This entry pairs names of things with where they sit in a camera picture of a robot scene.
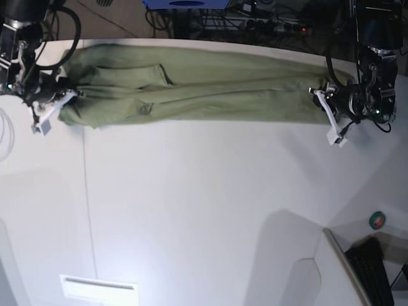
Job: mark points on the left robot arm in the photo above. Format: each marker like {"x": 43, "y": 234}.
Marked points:
{"x": 376, "y": 32}

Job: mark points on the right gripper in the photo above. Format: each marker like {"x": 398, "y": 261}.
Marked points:
{"x": 50, "y": 93}

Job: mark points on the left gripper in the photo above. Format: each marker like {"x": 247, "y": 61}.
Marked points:
{"x": 342, "y": 106}

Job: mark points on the white table slot plate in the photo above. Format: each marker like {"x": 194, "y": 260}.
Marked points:
{"x": 99, "y": 291}

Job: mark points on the black power strip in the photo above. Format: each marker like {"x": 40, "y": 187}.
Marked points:
{"x": 283, "y": 27}

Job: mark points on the grey laptop edge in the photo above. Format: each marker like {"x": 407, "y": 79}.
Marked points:
{"x": 352, "y": 277}

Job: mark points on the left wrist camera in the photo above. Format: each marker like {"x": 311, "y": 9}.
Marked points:
{"x": 335, "y": 139}

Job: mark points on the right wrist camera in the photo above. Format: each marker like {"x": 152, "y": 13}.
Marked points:
{"x": 41, "y": 128}

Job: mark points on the green tape roll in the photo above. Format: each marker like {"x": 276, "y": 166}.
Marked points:
{"x": 377, "y": 220}

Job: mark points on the green t-shirt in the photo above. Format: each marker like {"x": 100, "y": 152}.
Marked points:
{"x": 125, "y": 84}

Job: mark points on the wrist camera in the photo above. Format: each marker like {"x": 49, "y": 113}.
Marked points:
{"x": 335, "y": 139}
{"x": 41, "y": 128}

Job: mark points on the black keyboard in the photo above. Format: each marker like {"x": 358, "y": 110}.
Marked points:
{"x": 366, "y": 260}

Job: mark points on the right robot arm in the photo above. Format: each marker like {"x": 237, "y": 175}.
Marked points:
{"x": 25, "y": 33}

